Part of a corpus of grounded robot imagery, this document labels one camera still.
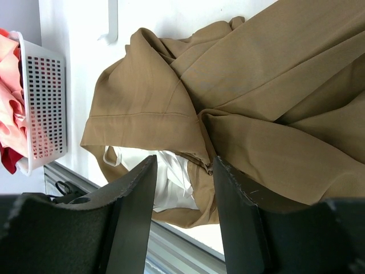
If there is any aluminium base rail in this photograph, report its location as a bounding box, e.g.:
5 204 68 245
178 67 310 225
44 162 226 273

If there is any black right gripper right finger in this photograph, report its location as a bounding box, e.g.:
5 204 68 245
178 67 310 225
213 157 364 273

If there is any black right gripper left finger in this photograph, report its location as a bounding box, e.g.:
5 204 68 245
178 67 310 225
1 156 157 273

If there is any white clothes rack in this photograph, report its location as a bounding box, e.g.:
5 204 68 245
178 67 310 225
98 0 119 45

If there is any pink folded garment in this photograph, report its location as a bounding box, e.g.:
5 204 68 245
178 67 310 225
1 29 29 157

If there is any tan brown skirt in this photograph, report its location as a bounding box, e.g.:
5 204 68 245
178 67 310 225
80 1 364 228

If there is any red folded garment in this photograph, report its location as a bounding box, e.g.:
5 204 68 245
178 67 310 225
0 144 23 174

